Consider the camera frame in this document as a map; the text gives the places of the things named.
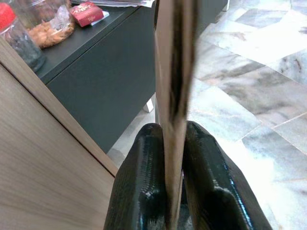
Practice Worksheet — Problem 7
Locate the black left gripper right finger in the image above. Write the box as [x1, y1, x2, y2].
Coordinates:
[182, 120, 274, 230]

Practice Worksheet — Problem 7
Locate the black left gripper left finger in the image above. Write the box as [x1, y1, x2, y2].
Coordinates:
[104, 122, 166, 230]

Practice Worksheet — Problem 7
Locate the brown cardboard box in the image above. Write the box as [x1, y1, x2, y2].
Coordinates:
[153, 0, 200, 230]

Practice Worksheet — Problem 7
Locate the light wooden cabinet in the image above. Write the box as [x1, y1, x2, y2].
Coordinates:
[0, 35, 118, 230]

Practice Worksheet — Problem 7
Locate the dark grey low cabinet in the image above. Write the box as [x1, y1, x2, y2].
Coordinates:
[35, 0, 230, 154]

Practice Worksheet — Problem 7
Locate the white booklet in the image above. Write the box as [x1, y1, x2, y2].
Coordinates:
[90, 11, 110, 26]

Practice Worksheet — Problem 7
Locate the clear bag of brown snacks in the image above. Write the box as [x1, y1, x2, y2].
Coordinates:
[27, 4, 76, 49]

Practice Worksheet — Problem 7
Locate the red printed box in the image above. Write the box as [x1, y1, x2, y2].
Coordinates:
[69, 1, 104, 27]

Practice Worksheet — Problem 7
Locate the red-lidded clear jar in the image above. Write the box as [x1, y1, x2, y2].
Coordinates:
[0, 3, 47, 72]

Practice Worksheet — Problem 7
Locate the clear plastic jar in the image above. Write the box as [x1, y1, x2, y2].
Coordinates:
[14, 0, 70, 27]

